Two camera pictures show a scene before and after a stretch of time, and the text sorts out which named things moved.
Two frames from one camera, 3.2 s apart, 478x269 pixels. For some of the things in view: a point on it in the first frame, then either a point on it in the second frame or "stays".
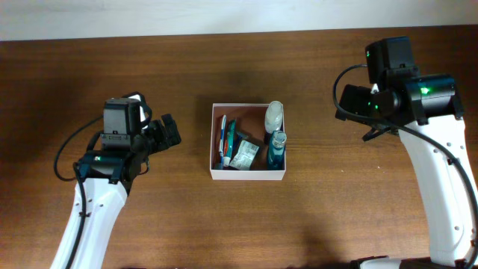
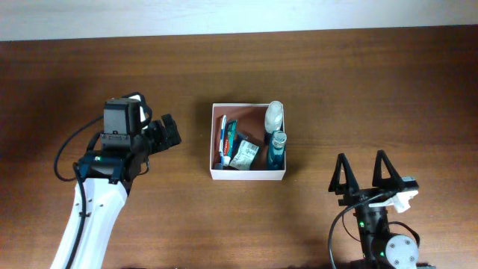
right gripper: (353, 99) to (352, 184)
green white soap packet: (244, 156) stays
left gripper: (161, 140) stays
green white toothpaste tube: (229, 142) stays
